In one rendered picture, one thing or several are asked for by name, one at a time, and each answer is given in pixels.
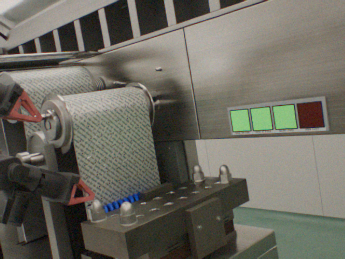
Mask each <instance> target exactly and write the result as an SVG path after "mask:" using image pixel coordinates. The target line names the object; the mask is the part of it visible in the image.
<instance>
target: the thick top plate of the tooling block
mask: <svg viewBox="0 0 345 259"><path fill-rule="evenodd" d="M205 178H206V179H205V180H204V181H199V182H193V181H192V180H193V179H192V180H189V181H187V182H184V183H182V184H179V185H177V186H174V187H173V188H174V189H173V190H170V191H168V192H165V193H163V194H160V195H158V196H155V197H152V198H150V199H147V200H142V199H140V200H138V201H135V202H132V203H131V204H132V205H133V207H134V211H135V212H136V218H137V219H138V223H137V224H135V225H133V226H129V227H122V226H121V216H120V214H121V207H120V208H117V209H115V210H111V211H110V212H108V213H106V216H107V217H108V219H107V220H106V221H102V222H98V223H91V220H87V221H84V222H82V223H80V224H81V229H82V235H83V238H84V244H85V249H88V250H91V251H94V252H97V253H101V254H104V255H108V256H111V257H115V258H118V259H137V258H139V257H141V256H143V255H145V254H147V253H149V252H150V251H152V250H154V249H156V248H158V247H160V246H162V245H164V244H166V243H168V242H170V241H172V240H174V239H176V238H178V237H180V236H182V235H184V234H186V233H188V227H187V221H186V217H185V210H186V209H189V208H191V207H193V206H195V205H197V204H200V203H202V202H204V201H206V200H208V199H211V198H213V197H219V198H220V203H221V207H222V214H224V213H227V212H229V211H231V210H233V209H235V208H237V207H239V206H241V205H243V204H245V203H247V202H249V201H250V199H249V192H248V187H247V181H246V178H232V179H233V181H232V182H230V183H219V177H215V176H205Z"/></svg>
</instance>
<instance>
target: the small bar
mask: <svg viewBox="0 0 345 259"><path fill-rule="evenodd" d="M173 189H174V188H173V183H172V182H166V183H163V184H161V185H158V186H155V187H153V188H149V189H147V190H144V191H142V192H139V193H140V199H142V200H147V199H150V198H152V197H155V196H158V195H160V194H163V193H165V192H168V191H170V190H173Z"/></svg>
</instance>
